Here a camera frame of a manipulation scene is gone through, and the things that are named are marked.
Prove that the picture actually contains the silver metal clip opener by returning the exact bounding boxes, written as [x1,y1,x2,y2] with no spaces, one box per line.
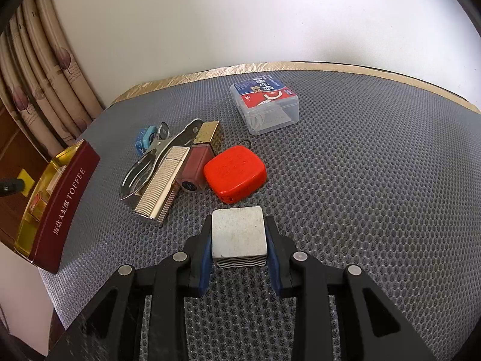
[120,118,204,205]

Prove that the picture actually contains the white cube block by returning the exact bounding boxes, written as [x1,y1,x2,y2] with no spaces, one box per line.
[211,206,268,269]

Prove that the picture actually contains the maroon gold lipstick tube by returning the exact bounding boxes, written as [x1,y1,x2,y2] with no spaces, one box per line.
[177,121,223,192]

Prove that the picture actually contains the blue round tally counter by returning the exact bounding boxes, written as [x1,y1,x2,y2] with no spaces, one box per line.
[134,125,157,156]

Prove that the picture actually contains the red square plastic case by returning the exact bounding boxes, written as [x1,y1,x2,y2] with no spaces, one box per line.
[203,145,268,205]

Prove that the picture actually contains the clear plastic floss box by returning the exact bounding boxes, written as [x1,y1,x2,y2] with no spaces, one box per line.
[230,74,299,136]

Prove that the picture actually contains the red toffee tin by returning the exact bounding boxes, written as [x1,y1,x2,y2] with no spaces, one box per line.
[14,139,100,274]

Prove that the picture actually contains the grey mesh table mat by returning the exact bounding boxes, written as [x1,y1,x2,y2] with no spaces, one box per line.
[41,71,480,360]

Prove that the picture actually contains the yellow black door stopper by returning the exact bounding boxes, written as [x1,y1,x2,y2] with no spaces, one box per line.
[0,169,35,197]

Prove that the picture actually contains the brown wooden door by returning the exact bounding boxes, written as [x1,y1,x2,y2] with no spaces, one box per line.
[0,104,47,250]

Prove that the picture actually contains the beige patterned curtain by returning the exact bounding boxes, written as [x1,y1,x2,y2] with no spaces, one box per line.
[1,0,103,157]

